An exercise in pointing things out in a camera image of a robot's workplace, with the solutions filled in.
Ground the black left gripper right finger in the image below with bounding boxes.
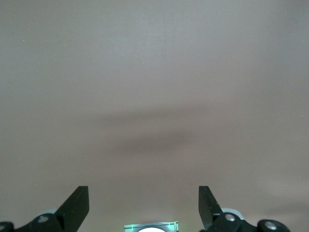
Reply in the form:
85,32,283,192
198,185,290,232

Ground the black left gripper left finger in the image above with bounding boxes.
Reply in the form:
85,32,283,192
0,185,90,232

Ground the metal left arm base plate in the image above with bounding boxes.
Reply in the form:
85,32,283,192
124,220,180,232

